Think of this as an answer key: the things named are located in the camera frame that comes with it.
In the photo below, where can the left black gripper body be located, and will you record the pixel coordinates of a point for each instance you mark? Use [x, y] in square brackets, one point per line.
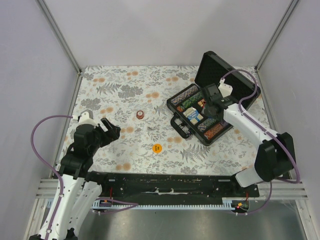
[102, 138]

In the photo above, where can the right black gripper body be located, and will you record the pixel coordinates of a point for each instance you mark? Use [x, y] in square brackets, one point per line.
[207, 111]

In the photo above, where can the red playing card deck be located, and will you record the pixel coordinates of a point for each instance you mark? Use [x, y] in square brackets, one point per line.
[200, 102]

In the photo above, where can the blue playing card deck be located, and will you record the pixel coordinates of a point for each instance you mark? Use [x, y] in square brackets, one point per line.
[193, 115]

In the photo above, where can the yellow big blind button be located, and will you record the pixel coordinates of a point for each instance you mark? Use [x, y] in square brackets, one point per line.
[157, 148]

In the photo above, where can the triangular all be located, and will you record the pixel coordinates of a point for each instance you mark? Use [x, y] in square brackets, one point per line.
[203, 103]

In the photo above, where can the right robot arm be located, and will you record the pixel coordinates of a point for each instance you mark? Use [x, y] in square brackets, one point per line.
[275, 152]

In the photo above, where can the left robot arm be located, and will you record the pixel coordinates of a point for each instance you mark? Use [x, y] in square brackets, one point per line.
[77, 188]

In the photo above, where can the black poker chip case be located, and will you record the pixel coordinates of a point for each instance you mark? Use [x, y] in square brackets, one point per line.
[198, 109]

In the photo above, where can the green blue chip row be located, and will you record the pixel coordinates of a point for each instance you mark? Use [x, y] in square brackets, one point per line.
[206, 124]

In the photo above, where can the purple chip row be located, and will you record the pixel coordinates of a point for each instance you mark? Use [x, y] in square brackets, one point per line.
[224, 123]

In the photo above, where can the blue orange chip row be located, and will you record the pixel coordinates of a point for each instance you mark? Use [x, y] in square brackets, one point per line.
[184, 95]

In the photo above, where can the red poker chip stack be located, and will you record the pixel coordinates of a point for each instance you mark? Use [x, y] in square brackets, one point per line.
[140, 114]

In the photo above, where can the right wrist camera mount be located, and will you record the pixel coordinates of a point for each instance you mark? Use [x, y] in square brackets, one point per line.
[225, 89]

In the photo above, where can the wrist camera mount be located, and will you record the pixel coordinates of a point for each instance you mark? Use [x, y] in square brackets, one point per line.
[225, 89]
[86, 117]

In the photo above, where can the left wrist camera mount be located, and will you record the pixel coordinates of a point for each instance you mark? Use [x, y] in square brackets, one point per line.
[86, 117]

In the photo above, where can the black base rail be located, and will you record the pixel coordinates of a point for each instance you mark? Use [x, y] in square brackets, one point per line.
[134, 186]

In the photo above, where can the white cable duct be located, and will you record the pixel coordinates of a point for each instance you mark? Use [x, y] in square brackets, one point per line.
[157, 204]

